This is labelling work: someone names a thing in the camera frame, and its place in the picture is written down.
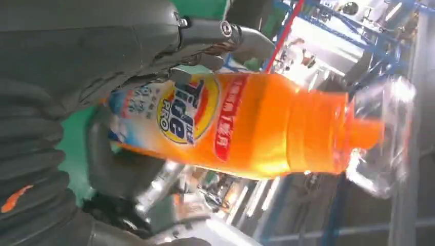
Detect red pole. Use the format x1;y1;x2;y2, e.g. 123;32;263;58
263;0;306;74

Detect orange detergent bottle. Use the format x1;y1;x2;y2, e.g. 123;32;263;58
105;72;418;200

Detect green table mat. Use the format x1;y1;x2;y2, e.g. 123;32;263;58
56;0;235;208

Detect blue metal rack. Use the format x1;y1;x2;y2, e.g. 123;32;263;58
265;0;435;99

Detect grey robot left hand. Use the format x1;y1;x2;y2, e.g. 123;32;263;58
0;0;276;201

